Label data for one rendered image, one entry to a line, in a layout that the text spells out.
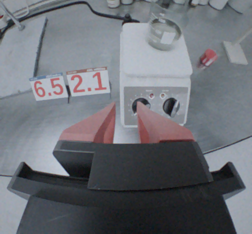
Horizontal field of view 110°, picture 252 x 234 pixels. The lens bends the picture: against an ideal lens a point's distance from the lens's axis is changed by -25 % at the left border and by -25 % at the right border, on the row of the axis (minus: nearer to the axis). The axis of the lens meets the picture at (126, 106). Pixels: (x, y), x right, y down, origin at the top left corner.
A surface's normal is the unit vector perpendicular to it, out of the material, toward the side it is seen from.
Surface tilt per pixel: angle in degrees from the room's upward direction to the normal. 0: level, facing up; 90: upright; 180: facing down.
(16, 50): 0
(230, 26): 0
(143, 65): 0
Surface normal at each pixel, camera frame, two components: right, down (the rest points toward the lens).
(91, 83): 0.06, 0.44
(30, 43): 0.00, -0.23
